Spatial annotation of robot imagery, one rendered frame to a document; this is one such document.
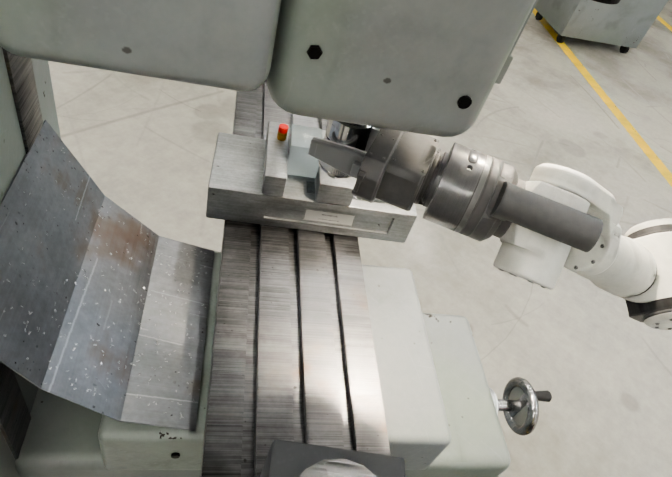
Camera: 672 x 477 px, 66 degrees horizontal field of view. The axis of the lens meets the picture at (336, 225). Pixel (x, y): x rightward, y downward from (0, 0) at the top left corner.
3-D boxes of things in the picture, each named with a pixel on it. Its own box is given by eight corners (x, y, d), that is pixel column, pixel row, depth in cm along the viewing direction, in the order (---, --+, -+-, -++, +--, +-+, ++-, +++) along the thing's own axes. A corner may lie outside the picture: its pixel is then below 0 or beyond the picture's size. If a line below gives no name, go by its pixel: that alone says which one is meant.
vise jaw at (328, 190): (345, 151, 97) (350, 133, 94) (350, 206, 86) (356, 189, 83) (313, 146, 96) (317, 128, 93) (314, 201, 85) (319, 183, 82)
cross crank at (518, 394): (516, 393, 120) (542, 367, 112) (534, 445, 112) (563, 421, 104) (452, 391, 116) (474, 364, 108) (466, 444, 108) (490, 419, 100)
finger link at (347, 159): (314, 131, 55) (369, 153, 54) (309, 155, 57) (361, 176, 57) (309, 138, 54) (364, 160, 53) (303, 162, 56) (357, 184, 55)
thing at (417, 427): (394, 301, 110) (412, 264, 101) (428, 474, 85) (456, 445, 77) (144, 282, 99) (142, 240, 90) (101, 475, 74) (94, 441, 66)
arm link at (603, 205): (525, 157, 56) (583, 197, 64) (491, 234, 56) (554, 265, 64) (581, 167, 50) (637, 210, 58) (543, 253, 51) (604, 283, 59)
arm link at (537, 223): (482, 160, 60) (577, 198, 59) (446, 246, 61) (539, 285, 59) (503, 145, 49) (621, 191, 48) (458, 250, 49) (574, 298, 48)
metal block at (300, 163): (315, 156, 92) (322, 128, 87) (315, 178, 87) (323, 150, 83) (285, 151, 91) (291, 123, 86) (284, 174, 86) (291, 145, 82)
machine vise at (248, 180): (394, 188, 104) (412, 144, 96) (405, 243, 93) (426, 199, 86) (215, 161, 97) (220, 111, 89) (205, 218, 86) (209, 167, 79)
